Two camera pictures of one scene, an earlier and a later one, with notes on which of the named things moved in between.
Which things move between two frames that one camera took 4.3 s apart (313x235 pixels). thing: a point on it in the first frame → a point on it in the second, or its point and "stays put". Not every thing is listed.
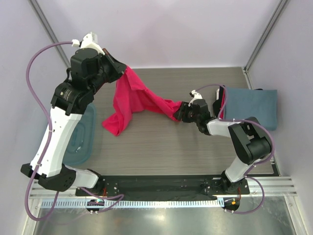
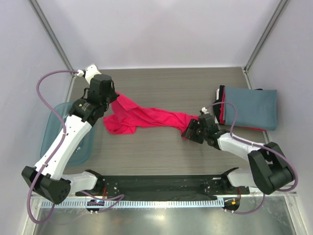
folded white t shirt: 217,94 stays put
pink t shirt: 131,95 → 125,117
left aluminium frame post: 42,18 stays put
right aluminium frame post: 245,67 stays put
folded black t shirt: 217,105 stays put
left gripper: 116,75 → 114,95
